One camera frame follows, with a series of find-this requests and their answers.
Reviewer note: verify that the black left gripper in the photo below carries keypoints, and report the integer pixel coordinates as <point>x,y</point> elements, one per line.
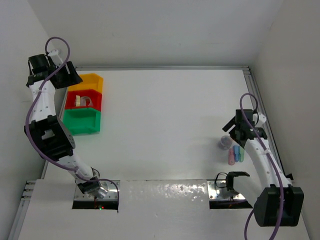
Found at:
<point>71,78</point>

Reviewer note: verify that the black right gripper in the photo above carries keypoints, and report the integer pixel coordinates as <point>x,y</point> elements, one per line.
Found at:
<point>229,125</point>

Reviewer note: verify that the clear tape roll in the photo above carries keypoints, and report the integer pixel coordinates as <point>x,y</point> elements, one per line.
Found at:
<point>86,101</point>

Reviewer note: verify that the beige tape roll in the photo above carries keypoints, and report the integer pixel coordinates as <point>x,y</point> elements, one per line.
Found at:
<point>77,102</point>

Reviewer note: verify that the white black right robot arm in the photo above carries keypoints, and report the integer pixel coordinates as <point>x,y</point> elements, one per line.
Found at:
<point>275,201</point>

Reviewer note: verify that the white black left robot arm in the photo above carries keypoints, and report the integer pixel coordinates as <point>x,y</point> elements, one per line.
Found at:
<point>45,130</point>

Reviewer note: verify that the blue clip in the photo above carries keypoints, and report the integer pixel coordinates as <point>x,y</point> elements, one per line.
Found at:
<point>237,153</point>

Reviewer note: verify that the green clip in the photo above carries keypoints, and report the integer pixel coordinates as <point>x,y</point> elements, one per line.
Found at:
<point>241,154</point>

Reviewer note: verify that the yellow plastic bin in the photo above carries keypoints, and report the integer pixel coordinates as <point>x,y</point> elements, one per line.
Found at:
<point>90,81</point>

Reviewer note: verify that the red plastic bin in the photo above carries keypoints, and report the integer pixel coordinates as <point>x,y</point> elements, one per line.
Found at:
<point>95,96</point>

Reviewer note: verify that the pink clip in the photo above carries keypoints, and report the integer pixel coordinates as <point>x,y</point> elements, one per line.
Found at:
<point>231,157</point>

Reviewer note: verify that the green plastic bin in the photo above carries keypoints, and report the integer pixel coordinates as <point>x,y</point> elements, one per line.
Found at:
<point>81,121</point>

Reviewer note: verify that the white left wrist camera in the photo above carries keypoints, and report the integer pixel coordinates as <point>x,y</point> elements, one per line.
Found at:
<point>55,57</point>

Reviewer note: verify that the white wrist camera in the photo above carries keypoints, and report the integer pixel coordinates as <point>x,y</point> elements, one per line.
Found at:
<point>259,119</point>
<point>55,57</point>

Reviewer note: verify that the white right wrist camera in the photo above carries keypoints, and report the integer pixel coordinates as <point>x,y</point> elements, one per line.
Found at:
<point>259,119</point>

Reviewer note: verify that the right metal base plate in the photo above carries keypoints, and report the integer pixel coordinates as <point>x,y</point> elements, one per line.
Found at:
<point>217,191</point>

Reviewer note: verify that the metal base plate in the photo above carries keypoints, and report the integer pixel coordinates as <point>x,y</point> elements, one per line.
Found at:
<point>217,191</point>
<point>107,192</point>

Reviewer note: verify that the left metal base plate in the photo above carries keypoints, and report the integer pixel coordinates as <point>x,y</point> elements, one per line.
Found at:
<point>107,192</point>

